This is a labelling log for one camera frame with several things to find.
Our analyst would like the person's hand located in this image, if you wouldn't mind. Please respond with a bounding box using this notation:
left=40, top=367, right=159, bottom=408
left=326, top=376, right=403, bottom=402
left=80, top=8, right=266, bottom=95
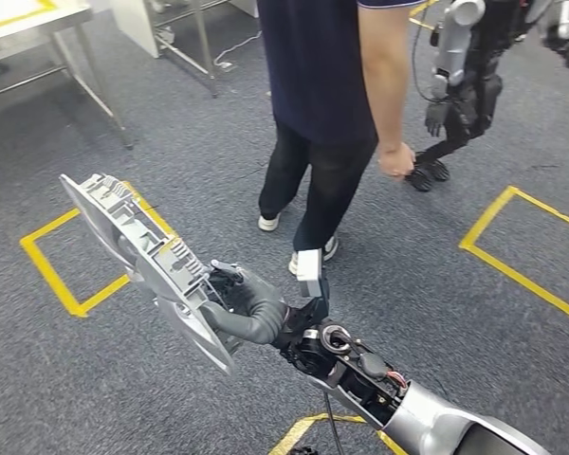
left=378, top=142, right=416, bottom=182

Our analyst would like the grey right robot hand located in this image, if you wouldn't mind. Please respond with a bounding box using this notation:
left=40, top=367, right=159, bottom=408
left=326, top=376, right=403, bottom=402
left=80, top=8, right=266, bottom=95
left=200, top=260, right=288, bottom=340

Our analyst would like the silver wheel cover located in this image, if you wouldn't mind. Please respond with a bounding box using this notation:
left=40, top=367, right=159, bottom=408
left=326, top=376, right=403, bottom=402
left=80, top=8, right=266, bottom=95
left=59, top=173, right=243, bottom=376

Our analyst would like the steel workbench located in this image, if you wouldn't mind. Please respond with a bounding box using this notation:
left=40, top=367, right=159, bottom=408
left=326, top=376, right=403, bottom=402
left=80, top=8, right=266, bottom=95
left=0, top=0, right=135, bottom=151

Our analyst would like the person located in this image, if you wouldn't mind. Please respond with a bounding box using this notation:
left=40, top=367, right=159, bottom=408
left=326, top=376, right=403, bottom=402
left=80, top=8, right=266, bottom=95
left=257, top=0, right=427, bottom=278

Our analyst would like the black silver humanoid robot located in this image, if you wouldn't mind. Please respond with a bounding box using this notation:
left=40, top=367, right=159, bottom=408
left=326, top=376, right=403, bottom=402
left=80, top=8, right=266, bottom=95
left=405, top=0, right=569, bottom=192

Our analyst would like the yellow floor tape square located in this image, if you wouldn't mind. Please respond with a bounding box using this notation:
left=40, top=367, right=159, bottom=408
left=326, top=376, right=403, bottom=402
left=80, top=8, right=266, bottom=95
left=458, top=185, right=569, bottom=321

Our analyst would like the white cabinet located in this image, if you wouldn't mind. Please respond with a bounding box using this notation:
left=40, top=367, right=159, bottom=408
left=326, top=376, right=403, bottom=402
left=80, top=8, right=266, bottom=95
left=108, top=0, right=163, bottom=59

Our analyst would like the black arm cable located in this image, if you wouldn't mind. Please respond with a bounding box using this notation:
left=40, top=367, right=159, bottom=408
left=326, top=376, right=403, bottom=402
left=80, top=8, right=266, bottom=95
left=323, top=391, right=346, bottom=455

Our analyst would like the white floor cable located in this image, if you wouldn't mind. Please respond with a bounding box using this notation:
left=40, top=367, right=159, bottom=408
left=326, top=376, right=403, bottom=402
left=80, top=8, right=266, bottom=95
left=213, top=29, right=262, bottom=69

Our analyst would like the yellow tape frame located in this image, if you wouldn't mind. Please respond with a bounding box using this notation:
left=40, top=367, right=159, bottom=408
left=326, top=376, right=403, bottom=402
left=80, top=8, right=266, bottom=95
left=0, top=0, right=58, bottom=34

